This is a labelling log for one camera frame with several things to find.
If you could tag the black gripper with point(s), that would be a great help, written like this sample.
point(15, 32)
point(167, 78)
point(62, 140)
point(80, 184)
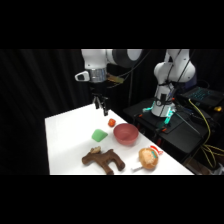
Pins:
point(99, 88)

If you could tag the red patterned ball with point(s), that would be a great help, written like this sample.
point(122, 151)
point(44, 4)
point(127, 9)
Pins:
point(111, 122)

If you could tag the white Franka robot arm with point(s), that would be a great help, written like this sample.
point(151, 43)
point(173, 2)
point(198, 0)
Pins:
point(96, 59)

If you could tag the pink bowl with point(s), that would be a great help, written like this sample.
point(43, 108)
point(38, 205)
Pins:
point(125, 133)

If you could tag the tan wrist circuit board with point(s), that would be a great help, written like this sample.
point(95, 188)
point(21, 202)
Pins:
point(115, 79)

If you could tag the green wedge block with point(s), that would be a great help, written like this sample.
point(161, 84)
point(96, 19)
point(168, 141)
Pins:
point(99, 134)

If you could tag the brown moose plush toy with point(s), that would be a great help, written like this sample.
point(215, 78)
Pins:
point(103, 160)

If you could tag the black curtain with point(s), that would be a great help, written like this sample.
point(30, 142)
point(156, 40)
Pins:
point(36, 86)

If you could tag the round orange plush toy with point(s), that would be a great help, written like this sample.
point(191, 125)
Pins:
point(148, 158)

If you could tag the black robot stand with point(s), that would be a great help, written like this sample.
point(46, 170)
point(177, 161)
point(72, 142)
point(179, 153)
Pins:
point(180, 131)

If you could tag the black laptop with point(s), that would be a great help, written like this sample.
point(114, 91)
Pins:
point(200, 95)

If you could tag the small yellow object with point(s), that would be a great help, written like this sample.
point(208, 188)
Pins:
point(217, 108)

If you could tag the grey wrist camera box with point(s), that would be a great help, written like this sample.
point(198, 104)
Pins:
point(81, 76)

